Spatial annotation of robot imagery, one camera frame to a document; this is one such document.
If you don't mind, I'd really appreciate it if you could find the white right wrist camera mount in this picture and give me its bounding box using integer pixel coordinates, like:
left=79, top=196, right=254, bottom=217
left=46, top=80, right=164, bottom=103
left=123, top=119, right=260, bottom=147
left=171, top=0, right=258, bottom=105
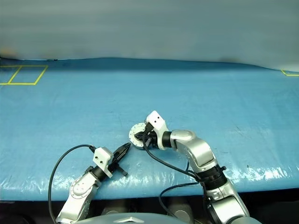
left=146, top=111, right=169, bottom=150

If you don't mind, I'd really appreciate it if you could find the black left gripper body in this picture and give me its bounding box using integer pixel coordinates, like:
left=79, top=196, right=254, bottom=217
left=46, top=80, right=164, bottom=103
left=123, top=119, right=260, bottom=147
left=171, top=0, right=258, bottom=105
left=107, top=155, right=128, bottom=178

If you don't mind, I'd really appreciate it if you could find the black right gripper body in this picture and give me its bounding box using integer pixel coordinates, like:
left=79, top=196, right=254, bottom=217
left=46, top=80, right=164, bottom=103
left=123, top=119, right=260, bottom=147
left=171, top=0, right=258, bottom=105
left=142, top=129, right=159, bottom=149

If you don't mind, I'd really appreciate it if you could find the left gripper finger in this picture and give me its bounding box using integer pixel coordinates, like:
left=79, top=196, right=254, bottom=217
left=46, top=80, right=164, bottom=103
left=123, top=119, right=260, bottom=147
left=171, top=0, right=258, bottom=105
left=114, top=143, right=129, bottom=161
left=115, top=144, right=132, bottom=164

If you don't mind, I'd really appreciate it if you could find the grey rounded robot hip part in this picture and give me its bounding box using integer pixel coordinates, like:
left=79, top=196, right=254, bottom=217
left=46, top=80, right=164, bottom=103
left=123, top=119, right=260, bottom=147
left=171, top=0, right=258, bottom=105
left=101, top=205, right=128, bottom=217
left=169, top=203, right=195, bottom=220

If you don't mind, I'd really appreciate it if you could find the blue plastic table cover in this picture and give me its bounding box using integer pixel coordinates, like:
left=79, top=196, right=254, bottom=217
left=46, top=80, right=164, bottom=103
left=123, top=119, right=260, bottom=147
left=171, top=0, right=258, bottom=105
left=0, top=57, right=299, bottom=201

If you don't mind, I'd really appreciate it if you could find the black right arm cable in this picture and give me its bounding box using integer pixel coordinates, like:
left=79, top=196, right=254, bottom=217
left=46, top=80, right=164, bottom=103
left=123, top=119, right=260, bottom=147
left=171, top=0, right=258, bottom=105
left=142, top=122, right=206, bottom=222

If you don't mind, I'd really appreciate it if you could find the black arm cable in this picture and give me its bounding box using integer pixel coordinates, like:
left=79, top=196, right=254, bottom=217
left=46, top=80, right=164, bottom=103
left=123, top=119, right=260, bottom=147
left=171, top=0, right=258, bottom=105
left=142, top=122, right=206, bottom=222
left=48, top=144, right=97, bottom=224

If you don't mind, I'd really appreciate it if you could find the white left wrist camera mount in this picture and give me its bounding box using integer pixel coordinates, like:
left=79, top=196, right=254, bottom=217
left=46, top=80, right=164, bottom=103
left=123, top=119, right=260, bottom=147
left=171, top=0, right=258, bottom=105
left=93, top=147, right=114, bottom=179

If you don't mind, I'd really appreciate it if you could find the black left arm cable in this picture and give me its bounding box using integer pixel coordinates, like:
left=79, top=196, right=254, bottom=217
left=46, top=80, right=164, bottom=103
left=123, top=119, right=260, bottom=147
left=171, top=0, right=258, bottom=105
left=48, top=144, right=97, bottom=224

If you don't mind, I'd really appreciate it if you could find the grey robot torso shell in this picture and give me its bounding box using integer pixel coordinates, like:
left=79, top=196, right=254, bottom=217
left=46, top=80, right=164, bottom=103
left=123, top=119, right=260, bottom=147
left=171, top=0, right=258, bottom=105
left=85, top=212, right=189, bottom=224

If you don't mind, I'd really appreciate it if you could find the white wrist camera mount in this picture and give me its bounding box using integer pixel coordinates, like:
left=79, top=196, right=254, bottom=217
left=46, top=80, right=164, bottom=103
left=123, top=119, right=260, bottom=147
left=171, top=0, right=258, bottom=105
left=146, top=111, right=169, bottom=150
left=93, top=147, right=114, bottom=179

